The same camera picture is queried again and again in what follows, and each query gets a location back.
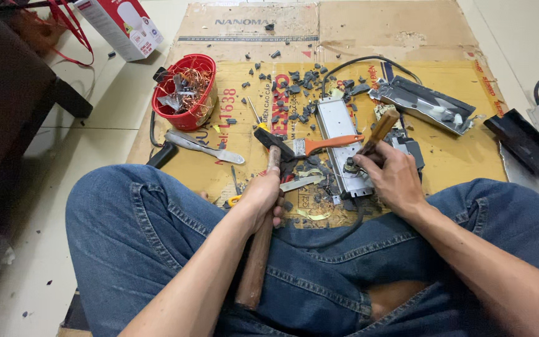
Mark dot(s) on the person's right hand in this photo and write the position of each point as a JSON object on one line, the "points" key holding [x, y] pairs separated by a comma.
{"points": [[398, 185]]}

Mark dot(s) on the person's left hand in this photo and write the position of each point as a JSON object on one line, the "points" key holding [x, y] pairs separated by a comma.
{"points": [[255, 201]]}

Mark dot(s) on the broken circuit board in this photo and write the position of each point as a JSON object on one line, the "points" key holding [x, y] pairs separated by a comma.
{"points": [[407, 145]]}

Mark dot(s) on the flat metal strip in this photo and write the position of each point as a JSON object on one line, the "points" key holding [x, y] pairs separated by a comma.
{"points": [[300, 183]]}

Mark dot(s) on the round coil component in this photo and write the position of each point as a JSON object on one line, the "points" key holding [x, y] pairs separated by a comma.
{"points": [[350, 167]]}

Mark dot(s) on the flattened cardboard sheet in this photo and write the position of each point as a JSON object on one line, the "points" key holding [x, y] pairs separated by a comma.
{"points": [[452, 159]]}

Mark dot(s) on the flat metal knife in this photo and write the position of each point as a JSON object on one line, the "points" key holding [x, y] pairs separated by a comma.
{"points": [[204, 147]]}

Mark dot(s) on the silver metal power supply case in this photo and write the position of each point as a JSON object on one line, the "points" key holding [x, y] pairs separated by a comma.
{"points": [[337, 126]]}

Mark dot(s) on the opened metal casing black lining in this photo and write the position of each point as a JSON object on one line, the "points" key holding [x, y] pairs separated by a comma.
{"points": [[419, 103]]}

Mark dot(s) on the red plastic basket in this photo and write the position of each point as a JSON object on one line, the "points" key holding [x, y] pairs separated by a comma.
{"points": [[190, 119]]}

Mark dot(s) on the heap of black debris chips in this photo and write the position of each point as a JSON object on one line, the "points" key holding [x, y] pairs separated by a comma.
{"points": [[297, 100]]}

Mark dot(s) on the person's blue jeans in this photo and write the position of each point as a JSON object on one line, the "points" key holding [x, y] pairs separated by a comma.
{"points": [[148, 243]]}

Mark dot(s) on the red and white carton box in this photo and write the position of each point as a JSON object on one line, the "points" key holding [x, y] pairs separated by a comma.
{"points": [[124, 25]]}

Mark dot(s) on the dark wooden furniture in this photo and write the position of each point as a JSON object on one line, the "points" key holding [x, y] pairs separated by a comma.
{"points": [[3, 117]]}

